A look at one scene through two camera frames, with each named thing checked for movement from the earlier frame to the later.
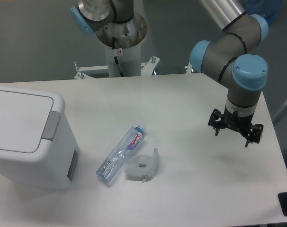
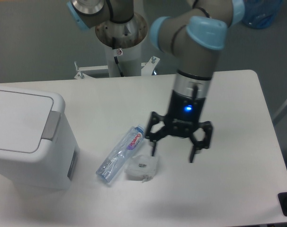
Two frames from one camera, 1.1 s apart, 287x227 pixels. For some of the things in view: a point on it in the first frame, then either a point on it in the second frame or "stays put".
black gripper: x=234 y=121 → x=183 y=114
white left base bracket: x=92 y=72 stays put
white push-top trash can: x=31 y=140 stays put
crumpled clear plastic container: x=141 y=167 stays put
